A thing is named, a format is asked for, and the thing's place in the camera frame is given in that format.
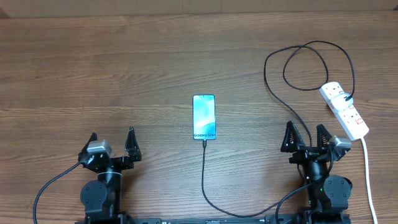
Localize white charger plug adapter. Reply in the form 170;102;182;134
328;93;354;113

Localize white power strip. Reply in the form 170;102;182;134
319;82;369;141

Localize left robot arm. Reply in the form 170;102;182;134
78;127;142;223

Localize white power strip cord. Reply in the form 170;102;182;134
360;138;379;224

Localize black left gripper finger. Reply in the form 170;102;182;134
81;133;98;154
125;126;141;156

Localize Samsung Galaxy smartphone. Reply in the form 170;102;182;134
193;95;216;140

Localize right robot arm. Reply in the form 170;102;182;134
275;121;353;224

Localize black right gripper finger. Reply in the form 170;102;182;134
280;121;305;152
317;124;332;147

